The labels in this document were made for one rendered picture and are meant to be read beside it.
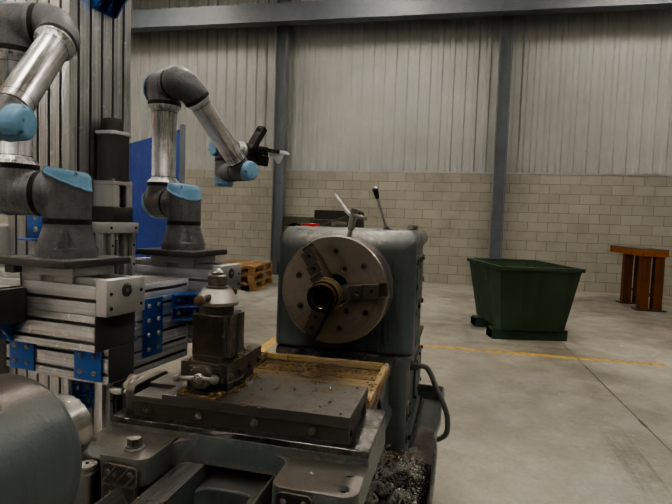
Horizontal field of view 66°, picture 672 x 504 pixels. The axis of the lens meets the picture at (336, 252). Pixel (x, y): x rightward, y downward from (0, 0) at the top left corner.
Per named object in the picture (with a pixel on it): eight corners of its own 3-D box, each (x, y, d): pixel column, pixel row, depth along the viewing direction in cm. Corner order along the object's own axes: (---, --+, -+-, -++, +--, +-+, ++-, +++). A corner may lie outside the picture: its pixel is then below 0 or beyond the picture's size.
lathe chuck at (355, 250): (282, 322, 161) (303, 224, 158) (379, 350, 155) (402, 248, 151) (272, 327, 153) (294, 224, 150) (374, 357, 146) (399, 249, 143)
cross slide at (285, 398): (166, 385, 107) (166, 364, 107) (368, 410, 97) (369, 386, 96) (113, 414, 91) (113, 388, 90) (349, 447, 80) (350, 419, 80)
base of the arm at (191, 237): (151, 248, 177) (151, 219, 177) (178, 247, 192) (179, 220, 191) (188, 250, 172) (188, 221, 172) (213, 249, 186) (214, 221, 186)
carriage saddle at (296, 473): (169, 410, 109) (169, 382, 109) (386, 439, 98) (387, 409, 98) (62, 477, 80) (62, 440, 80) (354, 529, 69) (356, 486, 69)
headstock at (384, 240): (317, 313, 228) (319, 226, 225) (425, 322, 216) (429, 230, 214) (267, 343, 170) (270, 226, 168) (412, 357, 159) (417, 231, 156)
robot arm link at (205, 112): (195, 53, 175) (266, 169, 202) (177, 59, 182) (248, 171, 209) (172, 71, 169) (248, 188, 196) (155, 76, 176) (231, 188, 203)
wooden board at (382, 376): (263, 364, 146) (263, 350, 146) (389, 377, 137) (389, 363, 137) (213, 399, 117) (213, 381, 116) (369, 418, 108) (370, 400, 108)
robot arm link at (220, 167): (226, 185, 201) (227, 157, 201) (209, 185, 209) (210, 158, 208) (242, 186, 207) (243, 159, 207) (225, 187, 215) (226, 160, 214)
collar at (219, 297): (207, 299, 99) (207, 283, 99) (245, 302, 97) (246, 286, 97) (186, 305, 91) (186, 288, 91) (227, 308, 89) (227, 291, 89)
